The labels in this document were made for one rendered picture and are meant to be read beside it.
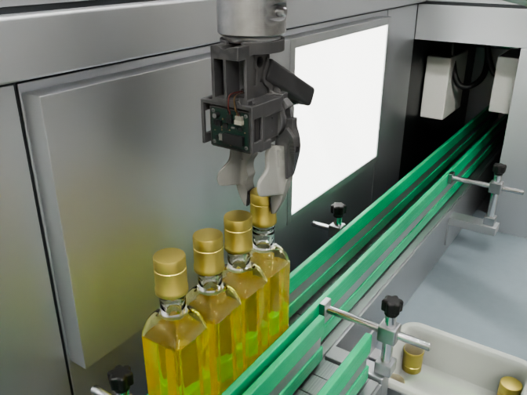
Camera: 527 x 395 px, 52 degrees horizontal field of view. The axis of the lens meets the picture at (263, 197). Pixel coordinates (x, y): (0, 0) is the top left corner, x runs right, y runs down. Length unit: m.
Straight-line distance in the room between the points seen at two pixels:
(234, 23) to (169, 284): 0.28
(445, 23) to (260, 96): 0.97
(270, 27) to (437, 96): 1.14
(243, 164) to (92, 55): 0.22
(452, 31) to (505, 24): 0.12
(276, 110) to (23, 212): 0.29
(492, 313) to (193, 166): 0.77
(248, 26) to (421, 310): 0.82
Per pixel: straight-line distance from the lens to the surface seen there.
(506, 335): 1.23
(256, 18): 0.58
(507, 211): 1.61
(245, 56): 0.59
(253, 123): 0.58
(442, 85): 1.68
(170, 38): 0.71
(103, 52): 0.64
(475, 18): 1.51
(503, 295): 1.35
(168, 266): 0.56
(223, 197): 0.83
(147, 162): 0.69
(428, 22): 1.55
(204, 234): 0.61
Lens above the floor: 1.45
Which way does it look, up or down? 24 degrees down
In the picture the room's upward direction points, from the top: straight up
